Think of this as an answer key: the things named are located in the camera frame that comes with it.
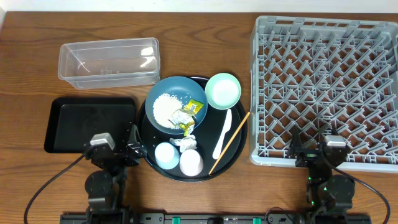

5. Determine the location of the white rice pile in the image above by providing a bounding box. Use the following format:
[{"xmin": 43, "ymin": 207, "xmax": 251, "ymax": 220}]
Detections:
[{"xmin": 153, "ymin": 93, "xmax": 183, "ymax": 129}]

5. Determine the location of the silver foil wrapper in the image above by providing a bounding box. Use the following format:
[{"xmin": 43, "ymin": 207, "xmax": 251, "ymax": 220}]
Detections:
[{"xmin": 169, "ymin": 109, "xmax": 195, "ymax": 126}]

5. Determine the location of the yellow snack wrapper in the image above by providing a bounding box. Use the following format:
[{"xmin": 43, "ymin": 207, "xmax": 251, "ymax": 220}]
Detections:
[{"xmin": 179, "ymin": 99, "xmax": 204, "ymax": 136}]

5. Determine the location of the blue plate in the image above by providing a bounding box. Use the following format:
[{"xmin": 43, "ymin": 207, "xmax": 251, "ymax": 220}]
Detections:
[{"xmin": 145, "ymin": 76, "xmax": 208, "ymax": 135}]

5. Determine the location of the mint green bowl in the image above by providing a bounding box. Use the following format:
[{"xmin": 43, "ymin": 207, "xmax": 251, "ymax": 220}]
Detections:
[{"xmin": 205, "ymin": 73, "xmax": 241, "ymax": 110}]

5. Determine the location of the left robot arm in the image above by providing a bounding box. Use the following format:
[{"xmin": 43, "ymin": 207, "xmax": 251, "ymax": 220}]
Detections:
[{"xmin": 83, "ymin": 125, "xmax": 147, "ymax": 224}]

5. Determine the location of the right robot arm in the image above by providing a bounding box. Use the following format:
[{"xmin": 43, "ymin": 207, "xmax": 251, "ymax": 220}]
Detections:
[{"xmin": 287, "ymin": 128, "xmax": 355, "ymax": 223}]

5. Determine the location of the grey dishwasher rack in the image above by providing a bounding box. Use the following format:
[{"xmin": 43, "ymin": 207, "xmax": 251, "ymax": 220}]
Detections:
[{"xmin": 249, "ymin": 16, "xmax": 397, "ymax": 173}]

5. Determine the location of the light blue cup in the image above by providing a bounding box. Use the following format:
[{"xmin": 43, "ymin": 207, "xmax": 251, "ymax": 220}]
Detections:
[{"xmin": 155, "ymin": 142, "xmax": 180, "ymax": 170}]

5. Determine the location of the black rectangular tray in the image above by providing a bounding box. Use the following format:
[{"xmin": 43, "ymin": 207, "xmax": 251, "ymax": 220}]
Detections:
[{"xmin": 44, "ymin": 96, "xmax": 136, "ymax": 154}]

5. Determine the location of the wooden chopstick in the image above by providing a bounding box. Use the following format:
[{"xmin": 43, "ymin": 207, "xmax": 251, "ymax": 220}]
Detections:
[{"xmin": 208, "ymin": 111, "xmax": 251, "ymax": 175}]

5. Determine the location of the pink cup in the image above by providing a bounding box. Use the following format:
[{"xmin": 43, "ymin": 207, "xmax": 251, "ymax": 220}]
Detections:
[{"xmin": 179, "ymin": 149, "xmax": 204, "ymax": 177}]

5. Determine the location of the black round tray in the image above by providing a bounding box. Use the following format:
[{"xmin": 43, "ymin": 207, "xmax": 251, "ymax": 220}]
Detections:
[{"xmin": 137, "ymin": 77, "xmax": 248, "ymax": 182}]

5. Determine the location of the clear plastic bin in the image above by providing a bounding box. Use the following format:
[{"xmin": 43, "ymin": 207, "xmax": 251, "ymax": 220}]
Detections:
[{"xmin": 58, "ymin": 37, "xmax": 160, "ymax": 90}]

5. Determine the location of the left black cable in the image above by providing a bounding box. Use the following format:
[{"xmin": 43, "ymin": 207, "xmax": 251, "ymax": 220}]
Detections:
[{"xmin": 23, "ymin": 154, "xmax": 86, "ymax": 224}]

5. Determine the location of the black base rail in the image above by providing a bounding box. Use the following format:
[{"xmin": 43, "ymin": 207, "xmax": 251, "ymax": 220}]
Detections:
[{"xmin": 60, "ymin": 213, "xmax": 372, "ymax": 224}]

